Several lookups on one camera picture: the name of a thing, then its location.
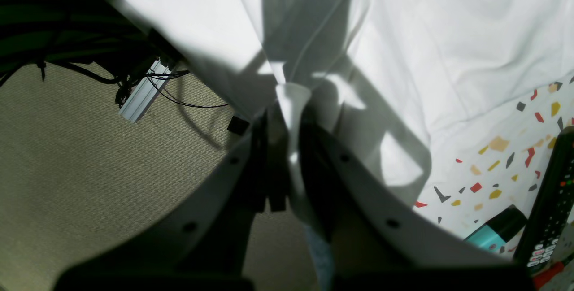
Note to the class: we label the blue highlighter marker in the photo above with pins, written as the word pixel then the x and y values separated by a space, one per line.
pixel 499 230

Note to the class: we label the terrazzo patterned tablecloth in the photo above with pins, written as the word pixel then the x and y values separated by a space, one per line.
pixel 482 166

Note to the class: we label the small orange clip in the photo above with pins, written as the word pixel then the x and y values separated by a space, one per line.
pixel 547 275

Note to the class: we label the black remote control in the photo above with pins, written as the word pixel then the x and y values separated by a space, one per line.
pixel 551 208

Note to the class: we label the white T-shirt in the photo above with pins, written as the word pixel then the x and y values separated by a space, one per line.
pixel 382 76

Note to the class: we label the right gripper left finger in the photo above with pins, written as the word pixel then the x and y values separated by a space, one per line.
pixel 201 244

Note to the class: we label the aluminium rail bar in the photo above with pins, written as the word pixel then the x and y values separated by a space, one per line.
pixel 145 93

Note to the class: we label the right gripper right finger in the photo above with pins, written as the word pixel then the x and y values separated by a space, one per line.
pixel 378 242

